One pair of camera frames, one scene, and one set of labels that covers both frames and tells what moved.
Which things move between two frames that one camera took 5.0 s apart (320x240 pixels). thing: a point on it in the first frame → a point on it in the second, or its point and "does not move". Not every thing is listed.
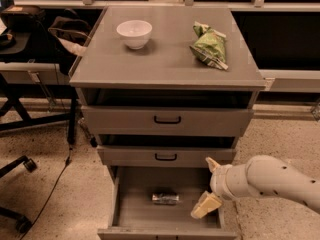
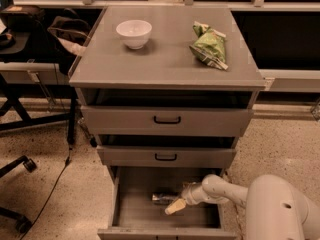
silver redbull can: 163,199 does not move
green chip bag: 209,46 does not move
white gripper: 218,180 → 191,196
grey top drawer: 121,121 does not move
